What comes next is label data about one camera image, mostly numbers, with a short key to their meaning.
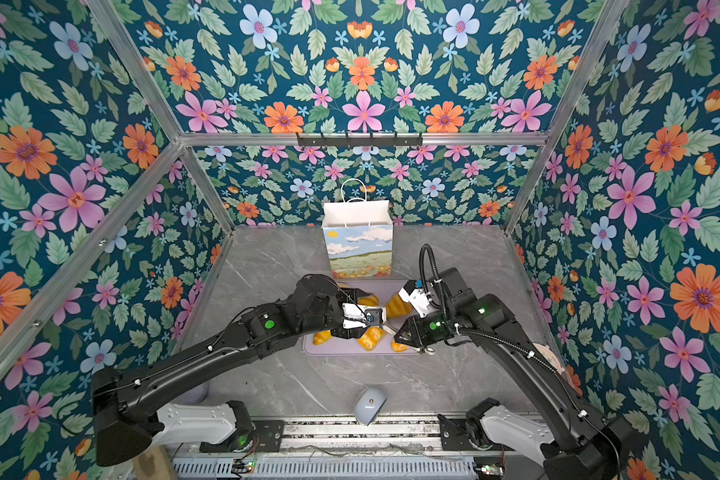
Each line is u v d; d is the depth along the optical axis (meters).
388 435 0.75
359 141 0.93
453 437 0.73
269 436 0.74
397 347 0.86
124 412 0.39
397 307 0.68
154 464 0.67
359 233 0.87
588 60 0.75
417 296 0.65
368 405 0.70
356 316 0.57
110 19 0.68
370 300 0.67
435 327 0.59
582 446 0.37
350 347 0.93
